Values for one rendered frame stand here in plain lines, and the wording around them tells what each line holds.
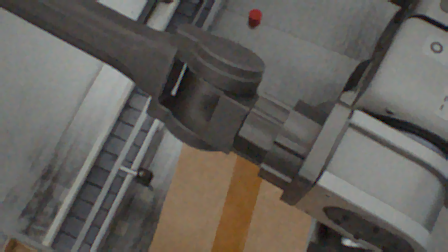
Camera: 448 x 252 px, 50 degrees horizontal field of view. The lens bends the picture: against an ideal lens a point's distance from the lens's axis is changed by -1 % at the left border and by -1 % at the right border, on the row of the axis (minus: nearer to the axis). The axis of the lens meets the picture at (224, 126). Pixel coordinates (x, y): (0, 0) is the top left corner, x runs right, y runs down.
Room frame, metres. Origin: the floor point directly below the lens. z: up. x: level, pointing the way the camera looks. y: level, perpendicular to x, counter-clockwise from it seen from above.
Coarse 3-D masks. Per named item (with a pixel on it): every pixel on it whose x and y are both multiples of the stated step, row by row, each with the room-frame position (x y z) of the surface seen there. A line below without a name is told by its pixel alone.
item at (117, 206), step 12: (216, 0) 0.68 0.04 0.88; (216, 12) 0.66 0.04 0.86; (204, 24) 0.61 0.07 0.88; (156, 120) 0.35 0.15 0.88; (156, 132) 0.33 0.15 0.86; (144, 144) 0.29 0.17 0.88; (144, 156) 0.27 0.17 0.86; (132, 168) 0.24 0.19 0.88; (84, 180) 0.21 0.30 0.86; (132, 180) 0.21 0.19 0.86; (120, 192) 0.18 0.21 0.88; (120, 204) 0.16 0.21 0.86; (108, 216) 0.13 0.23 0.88; (108, 228) 0.11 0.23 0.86; (96, 240) 0.08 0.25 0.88
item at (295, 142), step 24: (264, 96) 0.18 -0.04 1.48; (264, 120) 0.15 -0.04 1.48; (288, 120) 0.15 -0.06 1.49; (312, 120) 0.16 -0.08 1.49; (336, 120) 0.15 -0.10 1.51; (240, 144) 0.13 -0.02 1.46; (264, 144) 0.13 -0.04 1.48; (288, 144) 0.13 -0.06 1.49; (312, 144) 0.13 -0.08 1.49; (264, 168) 0.11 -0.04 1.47; (288, 168) 0.11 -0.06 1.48; (312, 168) 0.10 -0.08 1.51; (288, 192) 0.10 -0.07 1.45
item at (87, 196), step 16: (192, 0) 0.67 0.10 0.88; (208, 0) 0.68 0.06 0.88; (176, 16) 0.62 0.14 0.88; (176, 32) 0.58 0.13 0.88; (144, 96) 0.41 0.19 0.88; (128, 112) 0.37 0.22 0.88; (112, 128) 0.32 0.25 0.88; (128, 128) 0.33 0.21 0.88; (144, 128) 0.33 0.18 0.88; (112, 144) 0.29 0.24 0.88; (96, 160) 0.25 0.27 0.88; (112, 160) 0.25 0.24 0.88; (128, 160) 0.25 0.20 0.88; (96, 176) 0.21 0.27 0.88; (80, 192) 0.17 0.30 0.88; (96, 192) 0.18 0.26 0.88; (112, 192) 0.18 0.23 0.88; (80, 208) 0.14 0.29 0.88; (64, 224) 0.10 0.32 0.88; (80, 224) 0.11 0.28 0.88; (96, 224) 0.11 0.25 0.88; (64, 240) 0.07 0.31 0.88
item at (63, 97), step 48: (240, 0) 0.72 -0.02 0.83; (288, 0) 0.73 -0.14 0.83; (336, 0) 0.74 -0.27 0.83; (384, 0) 0.75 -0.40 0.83; (0, 48) 0.53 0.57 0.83; (48, 48) 0.54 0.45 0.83; (288, 48) 0.59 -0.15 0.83; (336, 48) 0.60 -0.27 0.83; (0, 96) 0.40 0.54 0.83; (48, 96) 0.41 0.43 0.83; (96, 96) 0.42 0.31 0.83; (288, 96) 0.46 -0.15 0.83; (336, 96) 0.47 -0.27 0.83; (0, 144) 0.28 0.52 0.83; (48, 144) 0.29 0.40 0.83; (0, 192) 0.17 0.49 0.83; (48, 192) 0.18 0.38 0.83; (0, 240) 0.06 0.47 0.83; (144, 240) 0.09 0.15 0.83
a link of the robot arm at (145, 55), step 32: (0, 0) 0.28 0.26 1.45; (32, 0) 0.27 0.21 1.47; (64, 0) 0.27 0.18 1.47; (96, 0) 0.30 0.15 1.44; (64, 32) 0.25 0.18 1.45; (96, 32) 0.24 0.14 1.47; (128, 32) 0.24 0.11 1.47; (160, 32) 0.26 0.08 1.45; (192, 32) 0.25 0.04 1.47; (128, 64) 0.21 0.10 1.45; (160, 64) 0.21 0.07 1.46; (192, 64) 0.21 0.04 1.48; (224, 64) 0.20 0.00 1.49; (256, 64) 0.22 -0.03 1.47; (160, 96) 0.19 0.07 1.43
